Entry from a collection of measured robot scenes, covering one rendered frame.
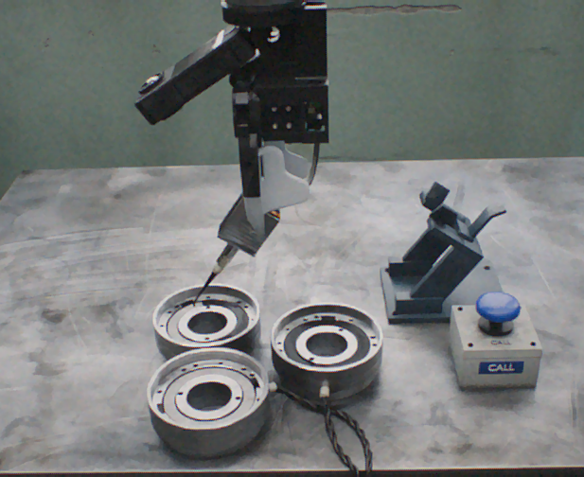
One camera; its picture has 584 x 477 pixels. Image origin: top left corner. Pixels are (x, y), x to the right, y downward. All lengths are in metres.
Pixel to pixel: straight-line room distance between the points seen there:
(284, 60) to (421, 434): 0.34
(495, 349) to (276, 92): 0.30
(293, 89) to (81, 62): 1.76
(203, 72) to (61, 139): 1.85
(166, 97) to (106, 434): 0.30
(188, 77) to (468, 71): 1.74
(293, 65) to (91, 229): 0.45
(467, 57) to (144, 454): 1.83
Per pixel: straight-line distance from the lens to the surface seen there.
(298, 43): 0.67
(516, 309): 0.73
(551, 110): 2.46
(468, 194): 1.08
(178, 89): 0.68
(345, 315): 0.78
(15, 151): 2.56
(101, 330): 0.84
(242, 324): 0.77
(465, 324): 0.75
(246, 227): 0.74
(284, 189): 0.71
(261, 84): 0.67
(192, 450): 0.67
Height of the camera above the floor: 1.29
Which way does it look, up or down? 31 degrees down
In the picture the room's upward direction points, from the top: 2 degrees counter-clockwise
